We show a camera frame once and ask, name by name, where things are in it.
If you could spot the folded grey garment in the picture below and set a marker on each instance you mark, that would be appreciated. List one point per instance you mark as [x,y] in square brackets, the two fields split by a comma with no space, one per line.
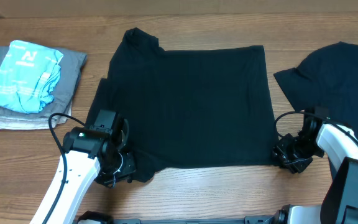
[71,65]

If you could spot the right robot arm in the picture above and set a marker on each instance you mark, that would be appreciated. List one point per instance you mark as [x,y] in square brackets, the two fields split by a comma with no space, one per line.
[340,204]

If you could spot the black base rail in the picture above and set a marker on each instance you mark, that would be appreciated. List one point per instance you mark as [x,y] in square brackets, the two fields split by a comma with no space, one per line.
[89,217]

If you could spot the folded light blue shirt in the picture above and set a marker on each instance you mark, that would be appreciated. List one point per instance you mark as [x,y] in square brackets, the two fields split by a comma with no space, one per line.
[28,75]

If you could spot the folded beige garment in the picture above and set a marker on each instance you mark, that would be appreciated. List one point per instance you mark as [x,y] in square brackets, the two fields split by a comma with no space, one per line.
[20,121]

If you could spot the black t-shirt white label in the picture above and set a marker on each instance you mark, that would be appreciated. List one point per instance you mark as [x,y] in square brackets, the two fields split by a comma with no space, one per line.
[327,78]

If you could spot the black polo shirt Sydrogen logo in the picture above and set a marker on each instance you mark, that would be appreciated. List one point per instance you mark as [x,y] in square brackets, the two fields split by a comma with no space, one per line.
[189,108]

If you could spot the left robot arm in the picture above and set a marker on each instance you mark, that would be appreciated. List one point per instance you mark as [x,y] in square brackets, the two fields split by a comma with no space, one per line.
[95,154]

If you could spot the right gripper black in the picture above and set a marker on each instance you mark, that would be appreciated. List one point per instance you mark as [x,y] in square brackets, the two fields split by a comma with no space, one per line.
[293,166]

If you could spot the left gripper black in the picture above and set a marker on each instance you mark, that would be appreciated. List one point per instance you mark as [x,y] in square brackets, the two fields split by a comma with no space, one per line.
[107,178]

